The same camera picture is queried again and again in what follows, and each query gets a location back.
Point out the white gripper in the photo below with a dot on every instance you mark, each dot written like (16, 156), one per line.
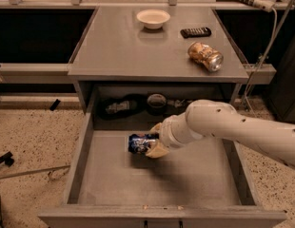
(166, 133)

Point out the blue pepsi can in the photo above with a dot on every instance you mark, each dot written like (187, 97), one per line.
(141, 143)

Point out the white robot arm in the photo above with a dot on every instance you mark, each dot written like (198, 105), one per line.
(205, 118)

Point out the open grey top drawer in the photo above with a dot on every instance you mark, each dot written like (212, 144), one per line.
(204, 185)

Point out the grey cabinet with top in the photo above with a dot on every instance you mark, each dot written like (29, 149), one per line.
(118, 48)

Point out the black tape roll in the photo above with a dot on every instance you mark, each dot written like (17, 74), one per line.
(156, 104)

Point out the crumpled white paper strip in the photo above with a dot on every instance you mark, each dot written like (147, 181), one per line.
(179, 103)

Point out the small black block on floor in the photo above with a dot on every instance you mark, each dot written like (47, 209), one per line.
(54, 105)

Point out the black remote control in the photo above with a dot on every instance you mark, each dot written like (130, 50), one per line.
(195, 32)

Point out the white bowl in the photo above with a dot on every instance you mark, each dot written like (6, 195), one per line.
(153, 18)

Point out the thin metal rod on floor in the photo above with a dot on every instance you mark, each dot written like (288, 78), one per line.
(31, 172)

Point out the black bracket on floor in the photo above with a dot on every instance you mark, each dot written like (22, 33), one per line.
(7, 159)

